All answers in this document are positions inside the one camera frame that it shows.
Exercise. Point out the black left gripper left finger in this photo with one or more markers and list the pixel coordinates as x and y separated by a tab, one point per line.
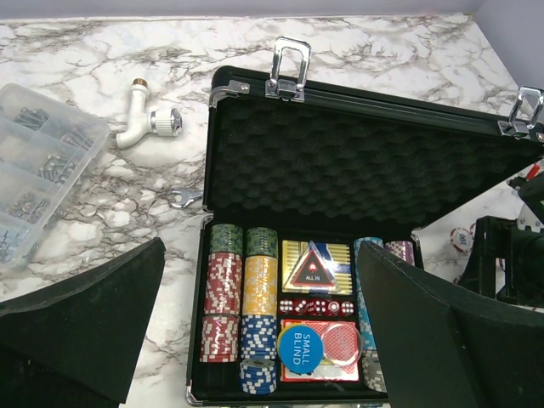
76	343

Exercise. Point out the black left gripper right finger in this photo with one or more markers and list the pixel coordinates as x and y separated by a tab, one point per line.
441	345

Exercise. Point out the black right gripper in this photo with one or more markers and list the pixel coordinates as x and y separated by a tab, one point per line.
506	262

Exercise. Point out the white red poker chip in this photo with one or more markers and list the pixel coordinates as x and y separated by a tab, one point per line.
461	239

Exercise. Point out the clear dealer button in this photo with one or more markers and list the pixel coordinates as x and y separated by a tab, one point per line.
341	343

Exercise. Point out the red playing card deck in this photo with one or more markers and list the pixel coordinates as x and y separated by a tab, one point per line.
326	371

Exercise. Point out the blue small blind button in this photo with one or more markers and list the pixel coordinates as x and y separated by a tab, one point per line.
301	349

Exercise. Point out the yellow big blind button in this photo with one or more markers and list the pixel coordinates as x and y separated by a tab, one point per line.
280	335

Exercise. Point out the red dice row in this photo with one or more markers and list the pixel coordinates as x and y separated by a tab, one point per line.
315	307

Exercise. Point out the boxed card deck in case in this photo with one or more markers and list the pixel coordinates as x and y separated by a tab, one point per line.
316	267

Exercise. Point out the small silver wrench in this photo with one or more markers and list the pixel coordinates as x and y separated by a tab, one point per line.
182	198

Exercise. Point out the clear plastic organizer box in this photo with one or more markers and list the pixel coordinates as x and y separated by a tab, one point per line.
47	149

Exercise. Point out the black poker chip case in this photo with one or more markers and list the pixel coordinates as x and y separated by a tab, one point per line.
294	160

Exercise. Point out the white pipe fitting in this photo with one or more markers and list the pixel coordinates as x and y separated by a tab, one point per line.
163	123

